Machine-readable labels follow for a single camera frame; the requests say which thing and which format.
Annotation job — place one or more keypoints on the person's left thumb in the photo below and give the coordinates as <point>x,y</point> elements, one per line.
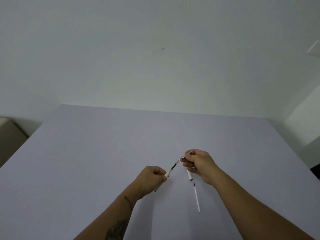
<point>160,171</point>

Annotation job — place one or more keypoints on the white pen barrel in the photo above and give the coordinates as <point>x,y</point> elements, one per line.
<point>168,173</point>

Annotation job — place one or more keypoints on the person's right forearm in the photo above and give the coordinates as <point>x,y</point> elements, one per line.
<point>250,207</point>

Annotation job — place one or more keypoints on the person's right thumb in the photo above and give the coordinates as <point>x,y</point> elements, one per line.
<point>188,162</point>

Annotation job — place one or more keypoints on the white pen refill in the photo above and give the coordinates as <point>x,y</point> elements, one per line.
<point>196,197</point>

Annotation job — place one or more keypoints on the person's right hand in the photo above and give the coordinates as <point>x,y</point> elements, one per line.
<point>203,164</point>

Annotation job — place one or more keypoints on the white pen cap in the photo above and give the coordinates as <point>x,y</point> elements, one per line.
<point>190,175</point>

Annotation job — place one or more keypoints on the person's left hand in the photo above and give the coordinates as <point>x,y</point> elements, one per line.
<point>146,179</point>

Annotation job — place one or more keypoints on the person's left forearm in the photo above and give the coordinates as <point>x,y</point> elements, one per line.
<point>112,217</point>

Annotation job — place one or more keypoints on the black pen refill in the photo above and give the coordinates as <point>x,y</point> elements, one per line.
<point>175,166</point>

